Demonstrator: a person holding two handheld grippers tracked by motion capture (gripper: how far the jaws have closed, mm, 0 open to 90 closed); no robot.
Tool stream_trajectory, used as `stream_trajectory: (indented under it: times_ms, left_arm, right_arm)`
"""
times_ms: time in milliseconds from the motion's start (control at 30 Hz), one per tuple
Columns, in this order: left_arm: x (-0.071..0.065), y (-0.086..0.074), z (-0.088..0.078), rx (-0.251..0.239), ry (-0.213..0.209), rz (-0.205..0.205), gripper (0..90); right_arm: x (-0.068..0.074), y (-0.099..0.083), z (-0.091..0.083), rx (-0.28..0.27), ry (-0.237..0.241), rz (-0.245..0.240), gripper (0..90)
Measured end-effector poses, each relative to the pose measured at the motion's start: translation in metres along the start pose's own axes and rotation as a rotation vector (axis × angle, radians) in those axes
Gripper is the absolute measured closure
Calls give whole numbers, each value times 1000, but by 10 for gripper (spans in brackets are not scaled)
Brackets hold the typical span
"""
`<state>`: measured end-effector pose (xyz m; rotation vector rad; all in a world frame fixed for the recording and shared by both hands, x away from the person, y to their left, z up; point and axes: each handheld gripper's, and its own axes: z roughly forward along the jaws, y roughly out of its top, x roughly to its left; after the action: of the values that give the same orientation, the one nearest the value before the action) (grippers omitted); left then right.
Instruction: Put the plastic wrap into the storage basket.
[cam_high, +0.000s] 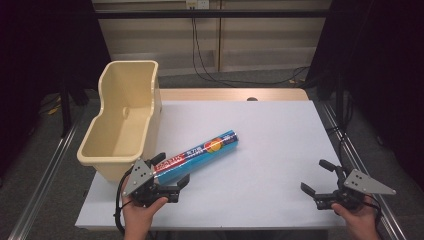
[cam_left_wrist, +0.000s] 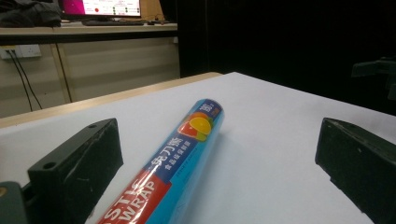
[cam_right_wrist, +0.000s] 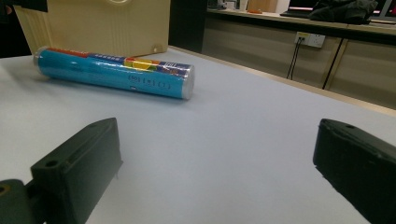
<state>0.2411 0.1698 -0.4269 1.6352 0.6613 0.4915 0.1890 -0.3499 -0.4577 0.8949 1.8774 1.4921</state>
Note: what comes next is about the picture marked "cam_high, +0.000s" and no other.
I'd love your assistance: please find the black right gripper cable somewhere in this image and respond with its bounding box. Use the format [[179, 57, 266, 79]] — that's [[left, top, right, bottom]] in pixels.
[[364, 193, 384, 231]]

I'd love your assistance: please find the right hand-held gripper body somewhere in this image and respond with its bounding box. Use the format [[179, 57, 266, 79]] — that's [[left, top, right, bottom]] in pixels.
[[313, 165, 398, 212]]

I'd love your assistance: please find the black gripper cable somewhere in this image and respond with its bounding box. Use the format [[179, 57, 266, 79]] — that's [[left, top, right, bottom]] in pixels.
[[364, 193, 384, 231], [113, 165, 135, 236]]

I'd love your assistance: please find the person's left hand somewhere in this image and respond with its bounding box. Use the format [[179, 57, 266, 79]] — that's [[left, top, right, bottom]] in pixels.
[[121, 185, 169, 240]]

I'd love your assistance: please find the cream plastic bin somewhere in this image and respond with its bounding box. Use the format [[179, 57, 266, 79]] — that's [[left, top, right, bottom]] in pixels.
[[76, 59, 164, 184]]

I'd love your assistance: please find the blue cling film roll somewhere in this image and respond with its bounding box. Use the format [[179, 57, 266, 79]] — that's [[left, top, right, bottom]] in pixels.
[[153, 129, 240, 186]]

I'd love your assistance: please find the metal floor rail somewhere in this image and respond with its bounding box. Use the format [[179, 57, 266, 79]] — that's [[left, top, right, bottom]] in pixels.
[[7, 109, 85, 240], [319, 99, 408, 240]]

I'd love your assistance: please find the black metal stand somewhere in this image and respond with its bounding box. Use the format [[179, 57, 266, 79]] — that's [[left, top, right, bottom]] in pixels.
[[334, 74, 348, 133], [59, 81, 74, 138]]

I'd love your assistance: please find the black wall cable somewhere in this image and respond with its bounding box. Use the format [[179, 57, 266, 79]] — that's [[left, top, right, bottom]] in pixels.
[[190, 7, 312, 87]]

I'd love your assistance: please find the white table mat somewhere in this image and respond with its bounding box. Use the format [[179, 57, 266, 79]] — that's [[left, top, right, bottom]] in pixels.
[[74, 100, 347, 232]]

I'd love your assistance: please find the black horizontal bar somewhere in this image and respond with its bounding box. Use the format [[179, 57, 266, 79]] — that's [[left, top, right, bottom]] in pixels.
[[94, 9, 332, 20]]

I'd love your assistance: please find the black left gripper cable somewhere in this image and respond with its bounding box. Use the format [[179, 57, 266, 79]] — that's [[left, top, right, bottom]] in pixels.
[[113, 165, 135, 236]]

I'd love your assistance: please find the person's right hand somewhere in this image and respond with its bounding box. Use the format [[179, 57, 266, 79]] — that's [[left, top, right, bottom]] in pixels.
[[331, 195, 383, 240]]

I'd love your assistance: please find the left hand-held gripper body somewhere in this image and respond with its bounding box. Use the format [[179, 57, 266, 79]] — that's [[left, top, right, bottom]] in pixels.
[[121, 158, 182, 208]]

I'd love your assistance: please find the white wall socket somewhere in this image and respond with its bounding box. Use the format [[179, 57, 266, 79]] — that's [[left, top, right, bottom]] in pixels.
[[185, 0, 211, 10]]

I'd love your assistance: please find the black curtain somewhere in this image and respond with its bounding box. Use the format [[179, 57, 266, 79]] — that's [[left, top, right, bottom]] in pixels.
[[304, 0, 424, 193], [0, 0, 112, 179]]

